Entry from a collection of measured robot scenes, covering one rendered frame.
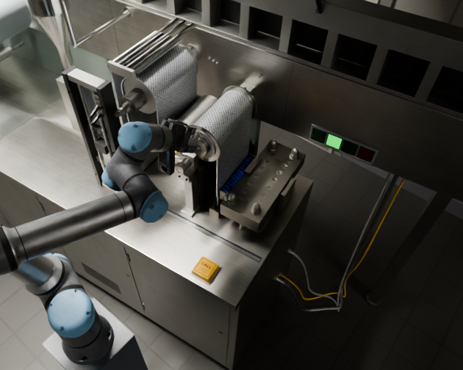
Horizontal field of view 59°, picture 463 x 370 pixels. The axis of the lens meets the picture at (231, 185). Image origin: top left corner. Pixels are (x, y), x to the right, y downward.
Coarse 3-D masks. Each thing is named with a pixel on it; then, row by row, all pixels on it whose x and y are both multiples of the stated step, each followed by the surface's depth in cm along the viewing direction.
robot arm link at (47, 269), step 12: (24, 264) 104; (36, 264) 108; (48, 264) 113; (60, 264) 117; (12, 276) 108; (24, 276) 107; (36, 276) 110; (48, 276) 113; (60, 276) 116; (72, 276) 121; (36, 288) 114; (48, 288) 114; (60, 288) 116
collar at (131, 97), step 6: (132, 90) 136; (138, 90) 136; (126, 96) 133; (132, 96) 134; (138, 96) 135; (144, 96) 136; (132, 102) 133; (138, 102) 135; (144, 102) 137; (132, 108) 135; (138, 108) 136
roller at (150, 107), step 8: (184, 48) 146; (192, 56) 147; (128, 80) 136; (136, 80) 134; (128, 88) 139; (144, 88) 135; (152, 96) 135; (152, 104) 138; (144, 112) 144; (152, 112) 141
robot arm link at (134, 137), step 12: (120, 132) 101; (132, 132) 100; (144, 132) 101; (156, 132) 106; (120, 144) 102; (132, 144) 100; (144, 144) 101; (156, 144) 106; (132, 156) 104; (144, 156) 106
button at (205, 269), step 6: (204, 258) 146; (198, 264) 144; (204, 264) 144; (210, 264) 144; (216, 264) 145; (192, 270) 143; (198, 270) 143; (204, 270) 143; (210, 270) 143; (216, 270) 145; (198, 276) 143; (204, 276) 141; (210, 276) 142
